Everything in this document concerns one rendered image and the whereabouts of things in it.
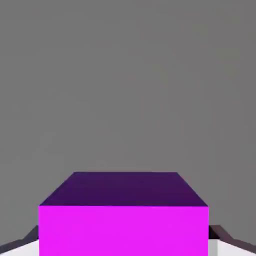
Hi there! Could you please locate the small magenta cube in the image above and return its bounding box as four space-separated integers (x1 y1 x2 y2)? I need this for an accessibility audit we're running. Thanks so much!
38 171 210 256

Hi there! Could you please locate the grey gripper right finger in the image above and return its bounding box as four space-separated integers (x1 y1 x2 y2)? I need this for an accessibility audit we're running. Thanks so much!
207 224 256 256

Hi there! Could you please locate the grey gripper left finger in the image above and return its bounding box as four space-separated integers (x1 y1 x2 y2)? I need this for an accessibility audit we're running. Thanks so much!
0 224 40 256

